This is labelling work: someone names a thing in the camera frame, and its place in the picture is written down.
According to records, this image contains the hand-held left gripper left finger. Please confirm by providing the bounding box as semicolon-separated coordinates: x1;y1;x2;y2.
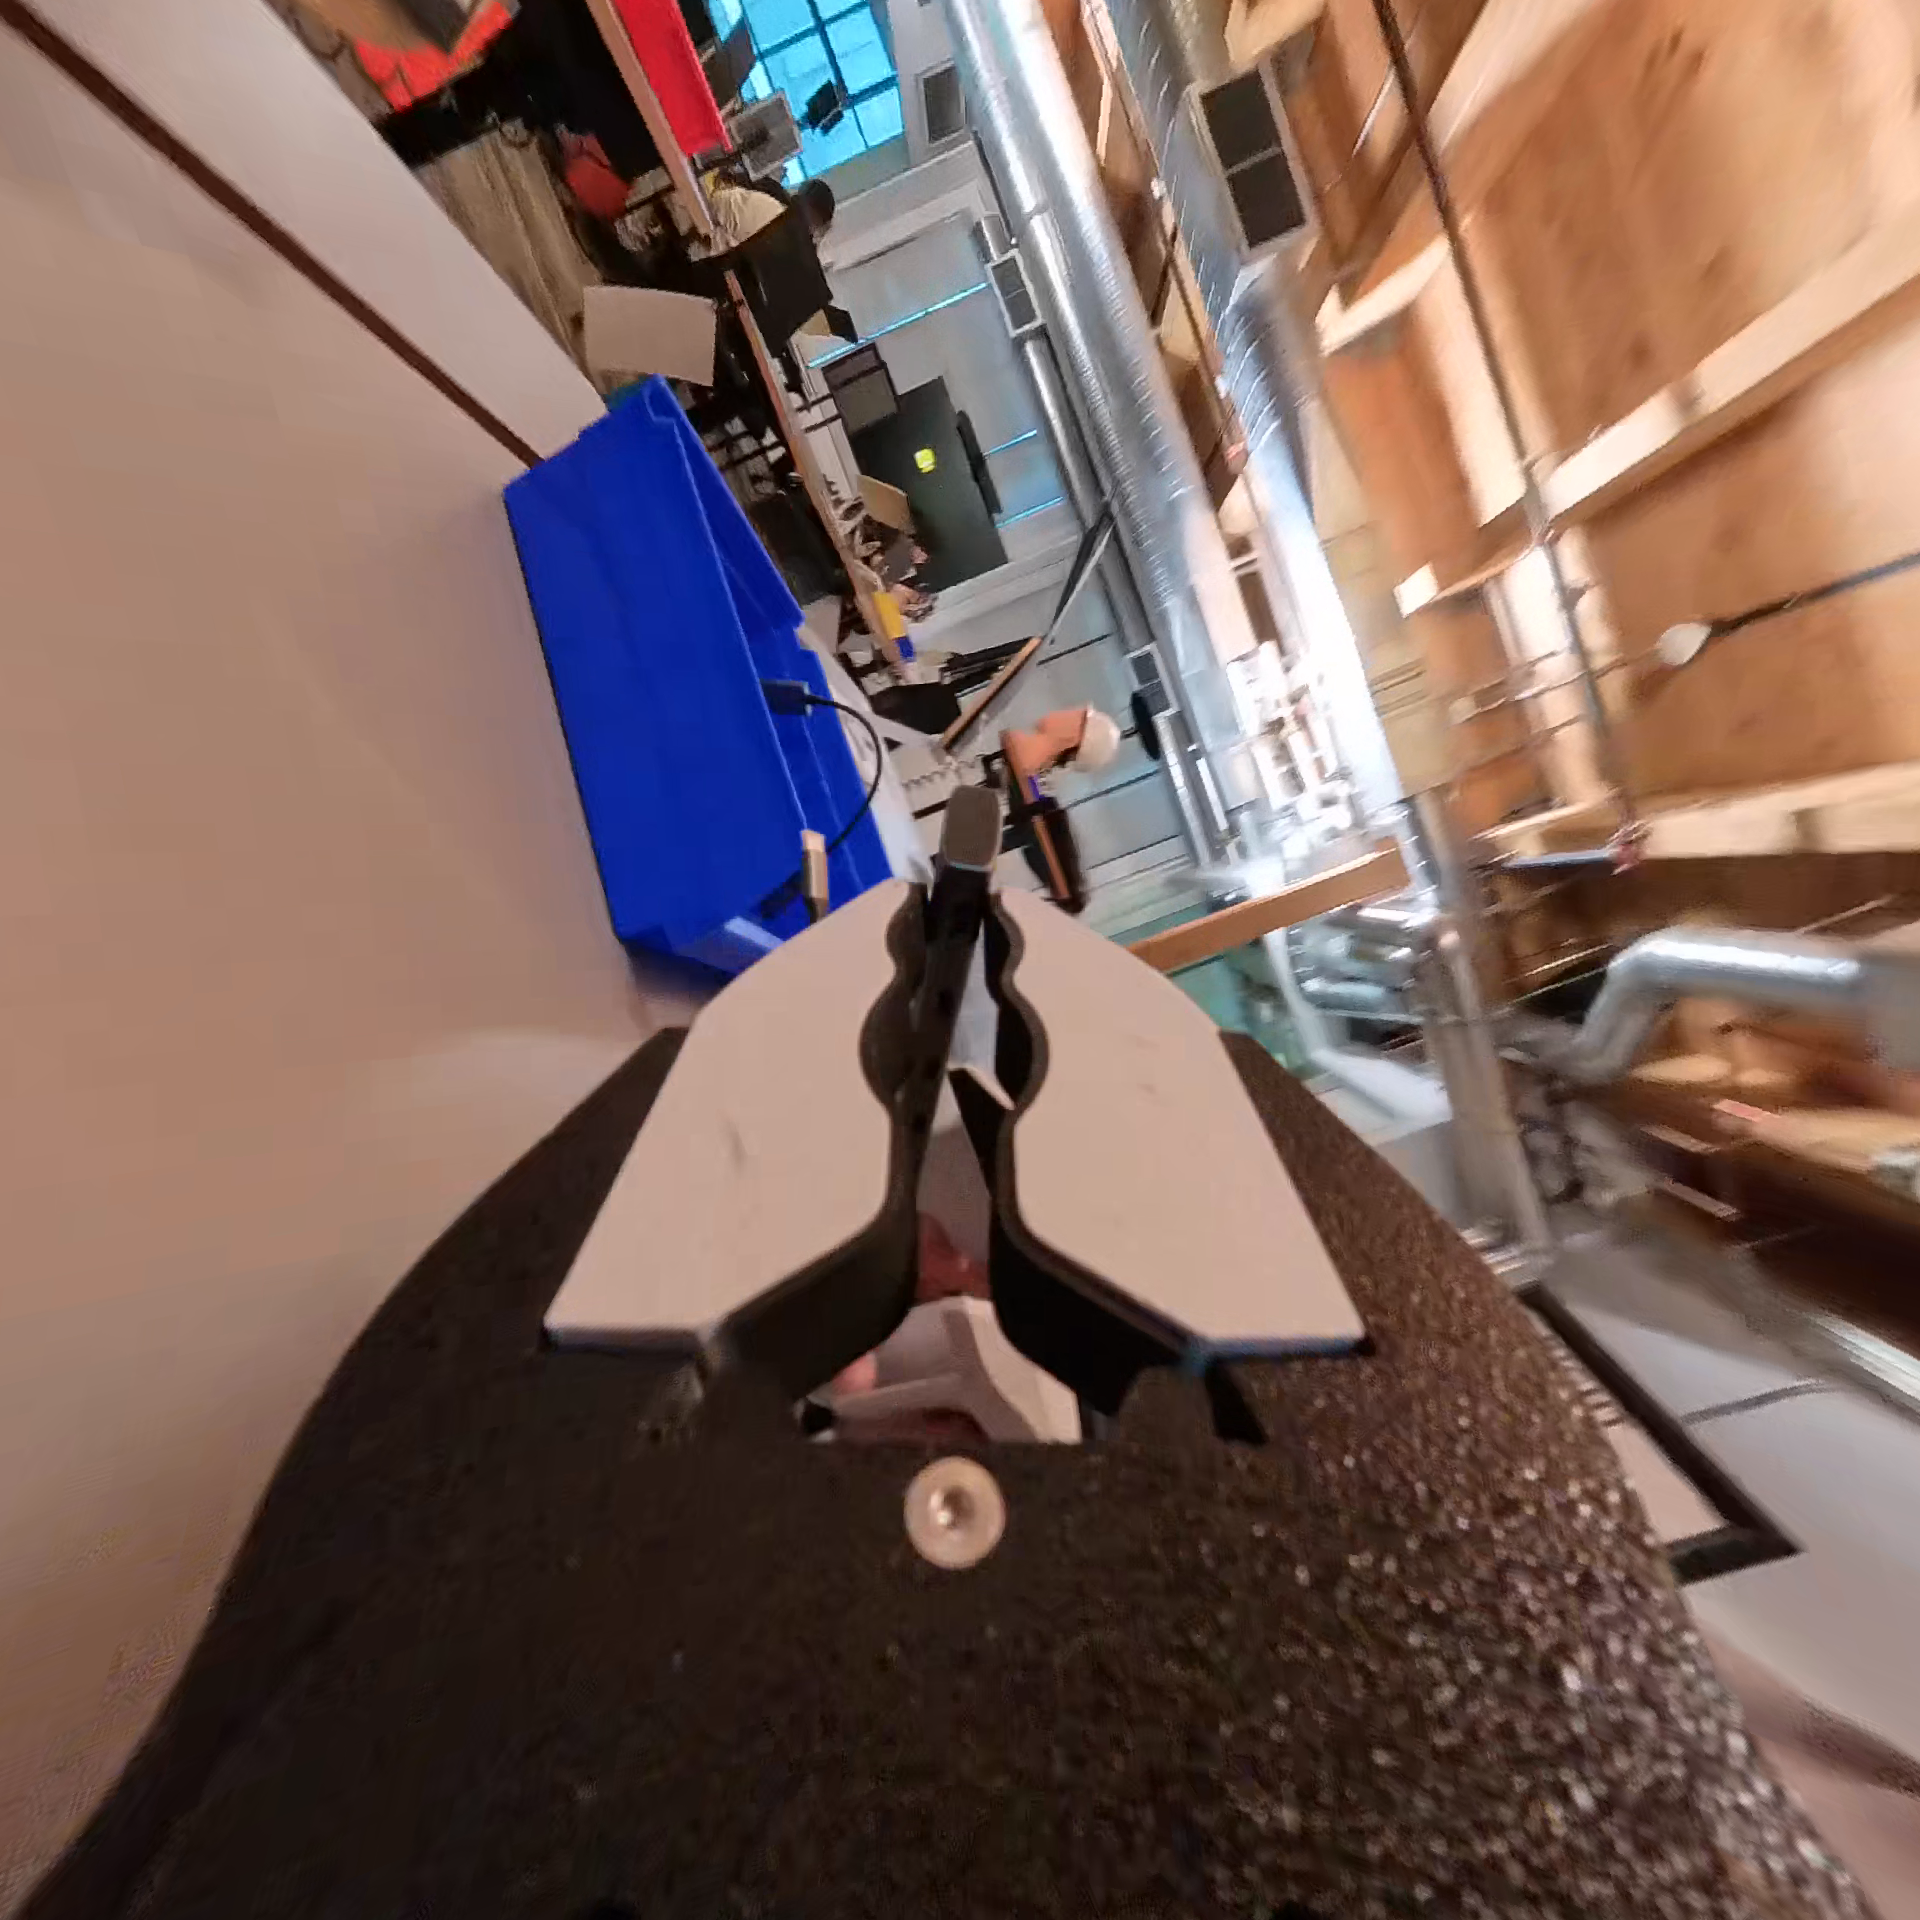
543;883;937;1412

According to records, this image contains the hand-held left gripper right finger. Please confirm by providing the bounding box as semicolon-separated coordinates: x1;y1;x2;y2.
952;884;1370;1423

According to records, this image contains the blue plastic bin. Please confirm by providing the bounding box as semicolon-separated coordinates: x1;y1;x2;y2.
503;375;907;980

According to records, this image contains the grey metal pipe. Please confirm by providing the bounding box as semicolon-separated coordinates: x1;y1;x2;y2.
1411;780;1555;1279

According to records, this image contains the peach and white object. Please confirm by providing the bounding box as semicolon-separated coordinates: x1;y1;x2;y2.
997;704;1125;783

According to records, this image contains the black cabinet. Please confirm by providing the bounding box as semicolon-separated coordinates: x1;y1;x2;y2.
822;343;1014;590

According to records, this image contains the white board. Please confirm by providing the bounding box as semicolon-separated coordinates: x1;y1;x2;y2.
580;284;722;388

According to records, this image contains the black cable with silver plug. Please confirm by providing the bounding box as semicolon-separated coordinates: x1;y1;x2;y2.
756;679;890;924

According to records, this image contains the silver ventilation duct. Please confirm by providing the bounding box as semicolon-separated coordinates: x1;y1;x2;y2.
937;0;1360;903

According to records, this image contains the white wall vent grille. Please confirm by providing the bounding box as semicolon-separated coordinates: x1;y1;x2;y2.
1188;62;1321;261

